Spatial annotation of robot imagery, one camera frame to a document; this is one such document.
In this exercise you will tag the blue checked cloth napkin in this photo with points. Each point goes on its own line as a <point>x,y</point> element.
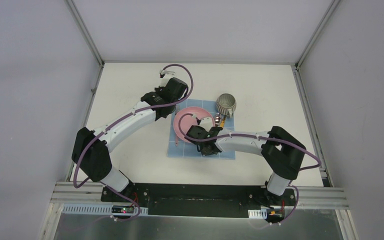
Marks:
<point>188,150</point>

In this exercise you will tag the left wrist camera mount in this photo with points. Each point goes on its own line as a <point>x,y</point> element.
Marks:
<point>164,73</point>

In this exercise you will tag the pink handled fork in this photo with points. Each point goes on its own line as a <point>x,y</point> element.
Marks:
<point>176,139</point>

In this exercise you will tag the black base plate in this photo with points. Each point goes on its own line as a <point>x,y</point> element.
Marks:
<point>197,200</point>

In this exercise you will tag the aluminium frame rail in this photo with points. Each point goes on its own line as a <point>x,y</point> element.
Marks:
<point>87,200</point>

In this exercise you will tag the grey ribbed mug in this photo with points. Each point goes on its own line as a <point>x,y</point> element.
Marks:
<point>226,105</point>

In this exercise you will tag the gold table knife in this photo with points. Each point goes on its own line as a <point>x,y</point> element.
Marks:
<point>222,122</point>

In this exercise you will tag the pink handled spoon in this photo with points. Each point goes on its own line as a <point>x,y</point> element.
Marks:
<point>217,118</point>

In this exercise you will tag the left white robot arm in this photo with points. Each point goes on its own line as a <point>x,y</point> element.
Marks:
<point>92,148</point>

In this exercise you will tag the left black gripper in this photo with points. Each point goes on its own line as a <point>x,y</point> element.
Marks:
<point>165,90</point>

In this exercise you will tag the pink plate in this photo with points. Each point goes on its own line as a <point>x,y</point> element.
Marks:
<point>187,117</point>

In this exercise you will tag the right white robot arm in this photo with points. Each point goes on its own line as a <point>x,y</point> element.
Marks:
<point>283,152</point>

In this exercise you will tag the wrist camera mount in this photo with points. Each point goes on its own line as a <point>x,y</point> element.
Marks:
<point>206,123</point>
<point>164,73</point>

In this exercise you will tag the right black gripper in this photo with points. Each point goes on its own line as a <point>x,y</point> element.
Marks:
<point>204,153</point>

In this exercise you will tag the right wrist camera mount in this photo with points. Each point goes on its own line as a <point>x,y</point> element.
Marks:
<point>206,123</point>

